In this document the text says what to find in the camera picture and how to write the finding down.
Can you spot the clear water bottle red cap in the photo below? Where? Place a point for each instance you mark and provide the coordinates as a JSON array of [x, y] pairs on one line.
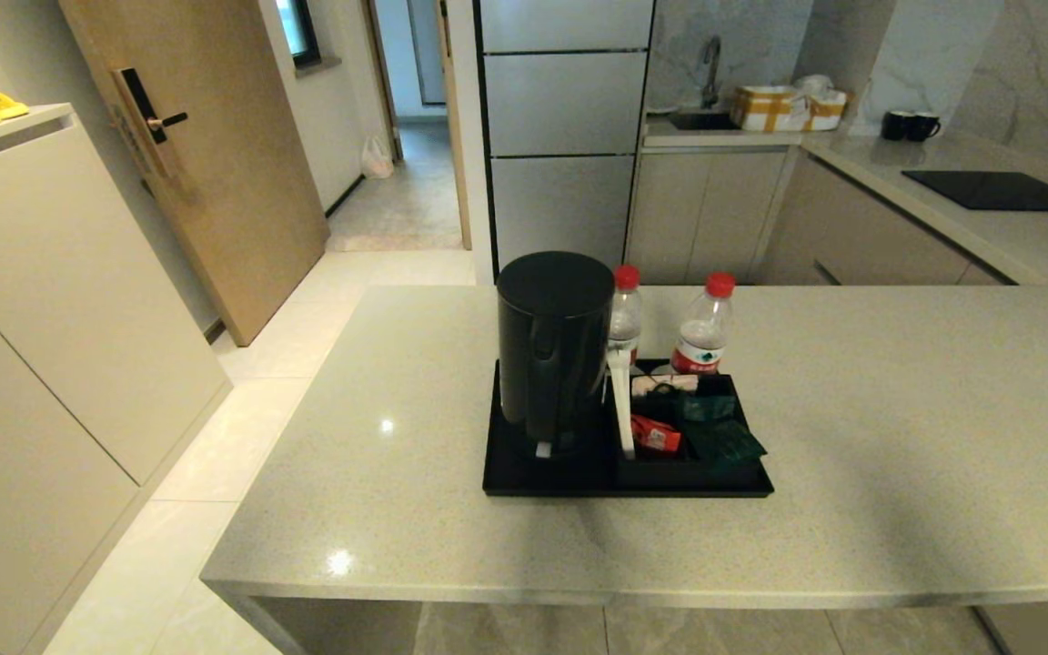
[[702, 338], [627, 320]]

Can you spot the dark green tea packet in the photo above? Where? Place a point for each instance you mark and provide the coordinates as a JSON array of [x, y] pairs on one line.
[[704, 408], [729, 444]]

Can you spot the black electric kettle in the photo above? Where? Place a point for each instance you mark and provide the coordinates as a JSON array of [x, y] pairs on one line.
[[551, 346]]

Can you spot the red tea packet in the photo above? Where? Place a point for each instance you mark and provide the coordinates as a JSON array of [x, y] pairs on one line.
[[653, 435]]

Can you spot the white upright paper sleeve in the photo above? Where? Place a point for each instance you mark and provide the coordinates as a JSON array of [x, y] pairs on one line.
[[621, 400]]

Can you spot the white brown sachet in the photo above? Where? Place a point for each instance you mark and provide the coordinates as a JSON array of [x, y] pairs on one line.
[[665, 385]]

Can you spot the black rectangular serving tray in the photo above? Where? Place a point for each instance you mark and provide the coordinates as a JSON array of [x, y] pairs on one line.
[[542, 479]]

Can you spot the silver refrigerator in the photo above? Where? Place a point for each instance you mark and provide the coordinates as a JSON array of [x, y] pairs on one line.
[[560, 136]]

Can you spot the black compartment organizer box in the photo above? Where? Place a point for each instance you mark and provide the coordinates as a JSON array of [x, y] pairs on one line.
[[660, 471]]

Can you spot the beige kitchen counter cabinets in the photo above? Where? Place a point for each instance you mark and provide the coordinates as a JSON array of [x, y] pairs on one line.
[[715, 214]]

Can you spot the white tied plastic bag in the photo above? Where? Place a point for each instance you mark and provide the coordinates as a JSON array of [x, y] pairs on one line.
[[377, 157]]

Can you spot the dark kitchen sink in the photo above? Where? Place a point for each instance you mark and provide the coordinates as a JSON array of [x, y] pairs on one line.
[[704, 120]]

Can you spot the chrome kitchen faucet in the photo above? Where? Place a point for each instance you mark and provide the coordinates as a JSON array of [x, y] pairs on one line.
[[712, 68]]

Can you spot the light wooden door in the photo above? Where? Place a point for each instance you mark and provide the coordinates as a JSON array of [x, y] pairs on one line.
[[233, 182]]

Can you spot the cardboard box yellow tape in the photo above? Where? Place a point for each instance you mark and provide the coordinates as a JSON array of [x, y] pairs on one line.
[[779, 109]]

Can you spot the dark framed window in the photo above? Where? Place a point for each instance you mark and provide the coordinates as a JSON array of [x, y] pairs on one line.
[[298, 27]]

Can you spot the white crumpled plastic bag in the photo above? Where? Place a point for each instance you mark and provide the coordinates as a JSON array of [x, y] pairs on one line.
[[815, 85]]

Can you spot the black mug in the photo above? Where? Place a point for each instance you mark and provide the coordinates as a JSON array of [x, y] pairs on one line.
[[920, 127], [894, 125]]

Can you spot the black gold door lock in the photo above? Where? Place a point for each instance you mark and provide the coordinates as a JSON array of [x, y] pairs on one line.
[[144, 118]]

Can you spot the cream tall cabinet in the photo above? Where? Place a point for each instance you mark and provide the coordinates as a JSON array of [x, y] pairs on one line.
[[51, 346]]

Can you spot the black induction cooktop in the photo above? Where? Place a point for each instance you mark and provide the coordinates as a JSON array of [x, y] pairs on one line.
[[1002, 191]]

